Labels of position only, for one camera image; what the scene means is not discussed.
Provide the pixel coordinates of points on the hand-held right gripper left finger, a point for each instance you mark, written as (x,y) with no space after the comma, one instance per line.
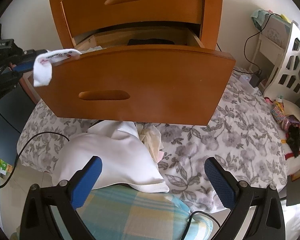
(88,182)

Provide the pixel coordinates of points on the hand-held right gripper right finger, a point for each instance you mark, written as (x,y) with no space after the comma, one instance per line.
(220,182)

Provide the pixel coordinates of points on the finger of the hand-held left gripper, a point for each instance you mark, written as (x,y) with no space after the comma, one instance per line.
(30,54)
(25,67)

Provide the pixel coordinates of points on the white printed sock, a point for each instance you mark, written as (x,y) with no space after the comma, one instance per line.
(42,72)

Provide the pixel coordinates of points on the large white garment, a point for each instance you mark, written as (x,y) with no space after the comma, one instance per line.
(102,150)

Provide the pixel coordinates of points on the pink garment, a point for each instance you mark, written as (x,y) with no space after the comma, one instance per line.
(161,156)

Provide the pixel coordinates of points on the cream sheer garment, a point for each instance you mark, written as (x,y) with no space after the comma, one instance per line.
(152,140)

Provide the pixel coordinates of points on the wooden nightstand drawer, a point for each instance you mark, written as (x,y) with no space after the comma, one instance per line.
(165,5)
(152,87)

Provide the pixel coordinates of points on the floral blanket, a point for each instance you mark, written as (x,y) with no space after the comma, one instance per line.
(215,142)

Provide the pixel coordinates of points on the pastel plaid cloth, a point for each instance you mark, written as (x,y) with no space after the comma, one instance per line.
(127,217)

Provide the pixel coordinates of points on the patterned white cloth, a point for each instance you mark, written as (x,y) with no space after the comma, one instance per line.
(96,49)

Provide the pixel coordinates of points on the green packaging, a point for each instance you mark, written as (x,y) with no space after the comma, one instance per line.
(1,165)

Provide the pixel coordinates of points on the colourful checkered box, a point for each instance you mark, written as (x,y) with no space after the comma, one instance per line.
(277,113)

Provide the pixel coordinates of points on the pink pouch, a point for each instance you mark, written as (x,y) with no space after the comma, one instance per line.
(290,126)

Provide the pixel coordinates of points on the beige paper sheet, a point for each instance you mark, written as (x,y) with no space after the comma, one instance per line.
(293,110)

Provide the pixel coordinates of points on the white power strip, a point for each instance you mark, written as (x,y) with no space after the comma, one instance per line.
(245,80)

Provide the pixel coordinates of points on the black power adapter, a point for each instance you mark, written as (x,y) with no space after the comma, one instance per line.
(255,80)

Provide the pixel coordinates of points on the white cutout panel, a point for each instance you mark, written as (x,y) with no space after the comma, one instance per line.
(282,75)

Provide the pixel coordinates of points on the white side table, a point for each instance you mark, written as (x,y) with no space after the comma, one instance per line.
(265,55)

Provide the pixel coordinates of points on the pale printed box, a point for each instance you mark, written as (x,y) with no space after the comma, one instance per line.
(276,32)

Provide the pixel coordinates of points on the teal cloth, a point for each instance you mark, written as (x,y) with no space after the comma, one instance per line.
(258,18)

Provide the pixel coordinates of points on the wooden nightstand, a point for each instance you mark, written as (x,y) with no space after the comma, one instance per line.
(212,10)

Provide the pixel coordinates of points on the yellow sponge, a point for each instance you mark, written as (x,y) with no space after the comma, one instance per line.
(285,17)

